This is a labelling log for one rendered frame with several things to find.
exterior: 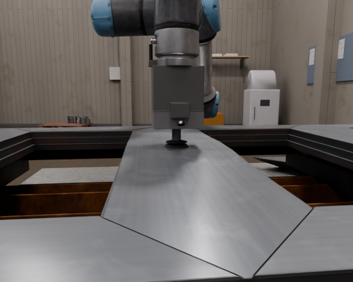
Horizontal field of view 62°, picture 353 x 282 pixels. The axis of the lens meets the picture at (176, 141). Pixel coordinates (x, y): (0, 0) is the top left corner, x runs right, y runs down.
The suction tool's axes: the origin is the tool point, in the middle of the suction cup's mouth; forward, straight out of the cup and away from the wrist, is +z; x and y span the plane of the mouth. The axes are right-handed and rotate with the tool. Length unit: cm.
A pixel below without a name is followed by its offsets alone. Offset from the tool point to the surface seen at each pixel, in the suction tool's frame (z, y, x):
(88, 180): 18, -23, 44
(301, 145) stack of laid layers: 2.6, 34.9, 17.4
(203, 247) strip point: -0.8, -3.1, -33.7
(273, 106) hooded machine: 21, 312, 590
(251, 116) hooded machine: 44, 262, 599
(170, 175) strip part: -0.8, -3.1, -16.9
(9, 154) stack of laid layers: 2.5, -34.2, 15.3
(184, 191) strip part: -0.8, -2.4, -22.6
